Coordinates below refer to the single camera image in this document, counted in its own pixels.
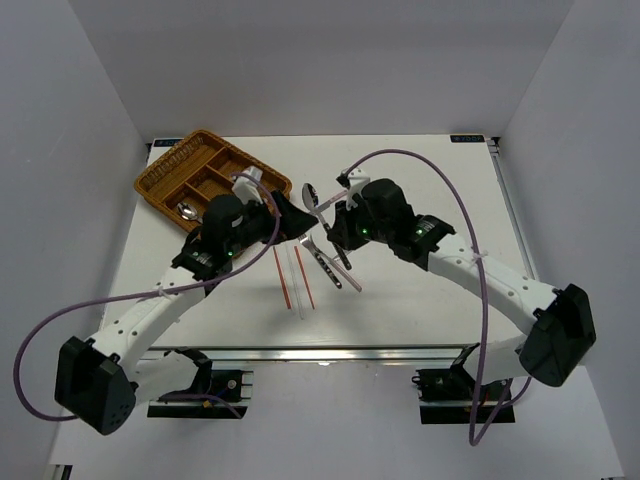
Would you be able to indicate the dark floral-handled fork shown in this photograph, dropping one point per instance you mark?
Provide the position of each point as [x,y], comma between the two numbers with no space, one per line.
[322,263]

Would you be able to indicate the dark floral-handled spoon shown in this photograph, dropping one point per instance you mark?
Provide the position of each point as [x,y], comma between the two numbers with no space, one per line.
[311,202]

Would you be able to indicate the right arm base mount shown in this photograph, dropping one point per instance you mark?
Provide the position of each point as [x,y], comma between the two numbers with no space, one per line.
[445,391]

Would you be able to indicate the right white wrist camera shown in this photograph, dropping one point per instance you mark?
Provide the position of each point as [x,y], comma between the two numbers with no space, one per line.
[353,181]

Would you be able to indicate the brown wicker cutlery tray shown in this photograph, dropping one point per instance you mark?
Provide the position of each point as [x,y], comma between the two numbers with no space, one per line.
[195,169]

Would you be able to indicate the red chopstick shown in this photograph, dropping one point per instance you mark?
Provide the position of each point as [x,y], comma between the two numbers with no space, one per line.
[282,280]
[304,276]

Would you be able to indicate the pink-handled spoon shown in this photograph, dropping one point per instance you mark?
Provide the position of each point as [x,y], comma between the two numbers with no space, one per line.
[188,212]

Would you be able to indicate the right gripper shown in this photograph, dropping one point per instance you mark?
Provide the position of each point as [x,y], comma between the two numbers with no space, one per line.
[342,224]

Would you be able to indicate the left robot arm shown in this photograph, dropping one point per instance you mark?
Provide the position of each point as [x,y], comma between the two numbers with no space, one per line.
[103,378]

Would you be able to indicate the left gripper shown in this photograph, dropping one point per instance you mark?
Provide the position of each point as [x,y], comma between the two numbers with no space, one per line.
[293,220]

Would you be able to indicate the pink-handled fork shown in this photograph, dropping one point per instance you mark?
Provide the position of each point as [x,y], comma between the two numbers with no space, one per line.
[336,266]

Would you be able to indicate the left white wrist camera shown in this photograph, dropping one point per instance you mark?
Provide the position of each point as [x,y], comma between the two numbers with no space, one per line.
[244,187]

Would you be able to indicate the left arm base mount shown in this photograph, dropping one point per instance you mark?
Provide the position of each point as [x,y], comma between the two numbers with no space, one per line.
[213,394]

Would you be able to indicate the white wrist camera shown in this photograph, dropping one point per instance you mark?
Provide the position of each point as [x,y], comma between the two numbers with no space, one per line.
[353,181]
[244,187]

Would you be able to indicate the pink-handled table knife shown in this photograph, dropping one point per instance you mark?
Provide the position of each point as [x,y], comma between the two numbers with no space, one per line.
[321,207]

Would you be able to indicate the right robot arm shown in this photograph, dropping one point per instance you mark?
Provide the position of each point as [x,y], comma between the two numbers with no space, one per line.
[555,324]

